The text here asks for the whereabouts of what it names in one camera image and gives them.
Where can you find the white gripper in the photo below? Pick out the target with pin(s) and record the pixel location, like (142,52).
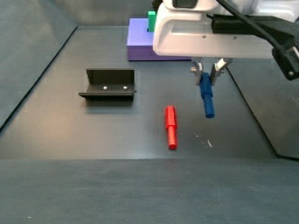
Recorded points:
(184,33)

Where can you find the blue peg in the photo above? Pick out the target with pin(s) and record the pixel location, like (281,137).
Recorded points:
(206,94)

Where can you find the black angle fixture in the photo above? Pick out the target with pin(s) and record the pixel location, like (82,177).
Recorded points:
(110,83)

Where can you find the purple base block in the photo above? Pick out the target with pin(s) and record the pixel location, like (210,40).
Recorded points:
(141,43)

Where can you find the red peg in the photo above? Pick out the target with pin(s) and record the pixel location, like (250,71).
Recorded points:
(172,125)

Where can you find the green block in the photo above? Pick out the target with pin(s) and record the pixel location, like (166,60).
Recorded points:
(152,19)

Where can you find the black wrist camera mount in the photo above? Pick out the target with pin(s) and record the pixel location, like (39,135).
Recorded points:
(280,32)

